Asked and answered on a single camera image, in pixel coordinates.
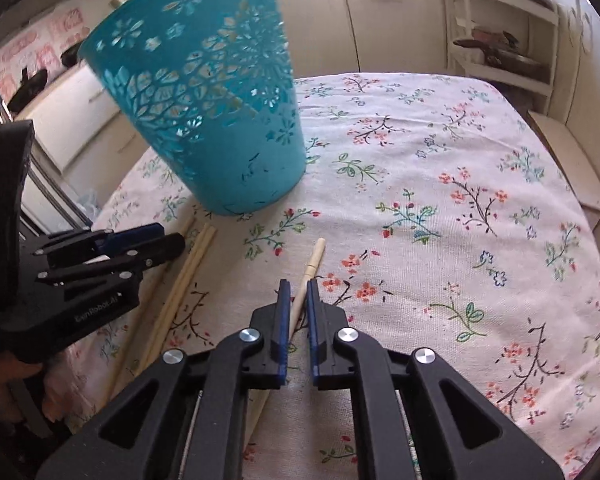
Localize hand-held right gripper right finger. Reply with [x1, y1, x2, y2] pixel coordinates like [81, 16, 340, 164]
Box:
[306, 280, 566, 480]

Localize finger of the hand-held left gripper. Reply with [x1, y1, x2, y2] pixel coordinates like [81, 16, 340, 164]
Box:
[32, 223, 165, 270]
[35, 232, 187, 288]

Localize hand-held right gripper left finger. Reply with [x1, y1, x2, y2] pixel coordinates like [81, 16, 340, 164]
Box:
[35, 279, 292, 480]

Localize bundle of wooden chopsticks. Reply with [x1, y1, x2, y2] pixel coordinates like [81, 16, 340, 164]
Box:
[97, 217, 218, 402]

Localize single wooden chopstick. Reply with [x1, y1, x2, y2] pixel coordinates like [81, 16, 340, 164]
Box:
[242, 237, 327, 443]

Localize teal perforated plastic basket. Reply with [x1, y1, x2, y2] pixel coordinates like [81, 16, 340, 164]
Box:
[77, 0, 306, 217]

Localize person's left hand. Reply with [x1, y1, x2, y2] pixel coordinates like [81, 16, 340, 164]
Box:
[0, 359, 44, 413]

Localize small table, floral cloth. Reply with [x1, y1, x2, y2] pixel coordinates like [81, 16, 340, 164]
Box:
[62, 74, 600, 480]

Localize white kitchen base cabinets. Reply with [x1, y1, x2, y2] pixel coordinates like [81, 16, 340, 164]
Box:
[272, 0, 600, 128]

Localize white rolling storage cart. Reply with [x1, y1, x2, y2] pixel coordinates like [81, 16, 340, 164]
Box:
[442, 0, 561, 117]

